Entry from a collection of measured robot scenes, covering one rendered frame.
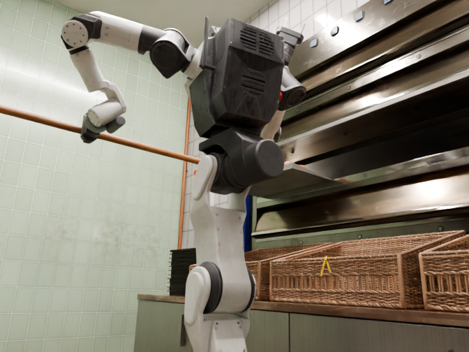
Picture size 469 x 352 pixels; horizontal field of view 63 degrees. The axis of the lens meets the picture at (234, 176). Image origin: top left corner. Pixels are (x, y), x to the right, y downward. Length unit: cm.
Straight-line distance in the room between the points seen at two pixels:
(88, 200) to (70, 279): 53
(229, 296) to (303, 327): 36
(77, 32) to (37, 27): 188
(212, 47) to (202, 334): 86
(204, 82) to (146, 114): 200
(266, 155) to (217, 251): 31
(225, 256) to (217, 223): 10
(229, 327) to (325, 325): 33
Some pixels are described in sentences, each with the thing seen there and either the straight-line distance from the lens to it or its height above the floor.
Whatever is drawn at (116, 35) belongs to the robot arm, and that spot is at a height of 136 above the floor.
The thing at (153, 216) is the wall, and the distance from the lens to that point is 302.
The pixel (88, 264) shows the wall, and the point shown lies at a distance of 282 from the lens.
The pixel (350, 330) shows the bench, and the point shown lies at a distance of 127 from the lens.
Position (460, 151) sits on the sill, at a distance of 176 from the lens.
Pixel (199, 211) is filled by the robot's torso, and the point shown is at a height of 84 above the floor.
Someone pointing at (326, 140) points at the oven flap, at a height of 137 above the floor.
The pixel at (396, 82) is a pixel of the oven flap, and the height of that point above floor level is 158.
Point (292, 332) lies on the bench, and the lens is 142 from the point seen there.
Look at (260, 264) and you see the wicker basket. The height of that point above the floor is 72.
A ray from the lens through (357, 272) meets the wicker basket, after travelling 130.
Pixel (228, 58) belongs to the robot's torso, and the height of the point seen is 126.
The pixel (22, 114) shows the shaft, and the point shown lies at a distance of 157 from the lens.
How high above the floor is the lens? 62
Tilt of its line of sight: 17 degrees up
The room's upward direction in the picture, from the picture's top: 2 degrees clockwise
